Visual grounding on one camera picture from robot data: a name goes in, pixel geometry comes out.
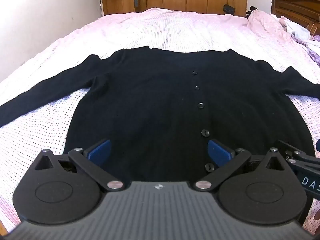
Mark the white cloth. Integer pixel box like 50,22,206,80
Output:
280,16,313,40

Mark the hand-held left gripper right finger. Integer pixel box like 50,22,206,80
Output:
194,139,288,192

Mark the wooden headboard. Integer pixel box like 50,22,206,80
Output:
270,0,320,37

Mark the pink checked quilt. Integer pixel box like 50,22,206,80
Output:
247,10,300,47

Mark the purple cloth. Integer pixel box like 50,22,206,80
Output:
291,34,320,67

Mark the black buttoned cardigan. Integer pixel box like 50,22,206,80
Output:
0,45,320,180

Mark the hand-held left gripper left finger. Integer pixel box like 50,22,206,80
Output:
34,139,124,192

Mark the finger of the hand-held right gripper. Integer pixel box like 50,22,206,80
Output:
276,140,303,160

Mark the bed with pink checked sheet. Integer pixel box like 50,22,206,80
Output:
0,7,320,233

